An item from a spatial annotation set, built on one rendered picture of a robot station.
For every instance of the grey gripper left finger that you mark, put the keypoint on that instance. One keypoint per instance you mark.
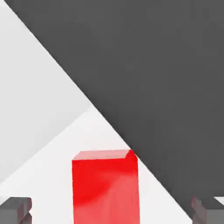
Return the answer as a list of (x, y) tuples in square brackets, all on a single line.
[(13, 210)]

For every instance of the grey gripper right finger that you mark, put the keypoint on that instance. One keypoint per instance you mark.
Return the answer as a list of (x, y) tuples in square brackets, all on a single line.
[(211, 214)]

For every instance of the small red cube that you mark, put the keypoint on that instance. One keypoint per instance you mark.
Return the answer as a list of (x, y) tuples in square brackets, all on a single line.
[(105, 189)]

